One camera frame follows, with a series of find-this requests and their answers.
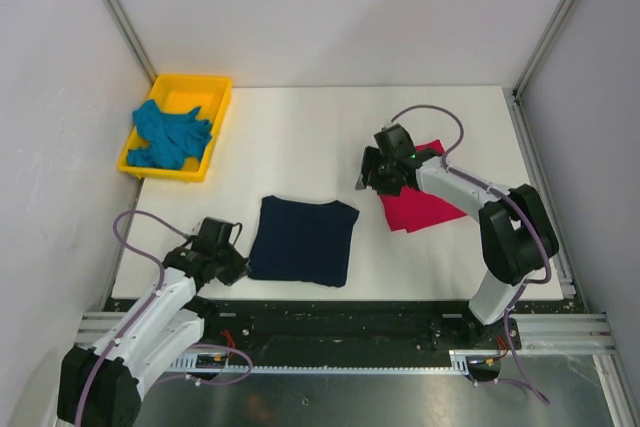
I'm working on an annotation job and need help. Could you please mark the magenta t-shirt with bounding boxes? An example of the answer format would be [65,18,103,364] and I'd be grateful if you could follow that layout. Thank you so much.
[377,139,469,234]

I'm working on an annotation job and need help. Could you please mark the navy blue t-shirt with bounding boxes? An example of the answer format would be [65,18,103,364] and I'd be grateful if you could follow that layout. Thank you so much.
[249,196,359,288]

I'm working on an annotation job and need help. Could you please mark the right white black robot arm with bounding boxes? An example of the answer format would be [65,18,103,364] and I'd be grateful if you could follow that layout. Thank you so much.
[356,124,559,348]

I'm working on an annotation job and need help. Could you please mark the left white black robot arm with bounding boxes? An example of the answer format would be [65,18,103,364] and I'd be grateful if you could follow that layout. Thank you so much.
[57,217,248,426]

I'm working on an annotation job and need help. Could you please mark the teal crumpled t-shirt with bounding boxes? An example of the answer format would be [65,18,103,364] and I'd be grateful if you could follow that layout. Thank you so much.
[126,100,213,170]

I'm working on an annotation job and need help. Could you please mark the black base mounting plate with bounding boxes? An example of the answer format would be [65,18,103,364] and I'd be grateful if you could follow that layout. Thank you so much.
[184,297,521,350]

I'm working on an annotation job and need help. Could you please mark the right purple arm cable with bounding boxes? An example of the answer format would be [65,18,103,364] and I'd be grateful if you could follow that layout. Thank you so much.
[382,105,554,406]

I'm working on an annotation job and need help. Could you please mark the right aluminium frame post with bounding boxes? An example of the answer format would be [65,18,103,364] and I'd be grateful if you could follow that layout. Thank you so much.
[510,0,609,98]

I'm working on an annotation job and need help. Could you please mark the aluminium frame post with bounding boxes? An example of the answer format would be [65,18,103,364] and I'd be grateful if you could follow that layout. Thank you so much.
[102,0,157,85]
[510,0,609,98]

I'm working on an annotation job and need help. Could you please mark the slotted grey cable duct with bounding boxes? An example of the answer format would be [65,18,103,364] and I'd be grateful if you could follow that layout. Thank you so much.
[167,350,502,376]

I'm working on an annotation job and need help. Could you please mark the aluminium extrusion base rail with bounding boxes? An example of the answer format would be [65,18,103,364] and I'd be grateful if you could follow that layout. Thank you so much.
[513,314,616,355]

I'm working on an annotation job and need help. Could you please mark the left aluminium frame post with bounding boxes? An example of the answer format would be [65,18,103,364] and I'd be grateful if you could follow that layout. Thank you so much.
[102,0,157,85]

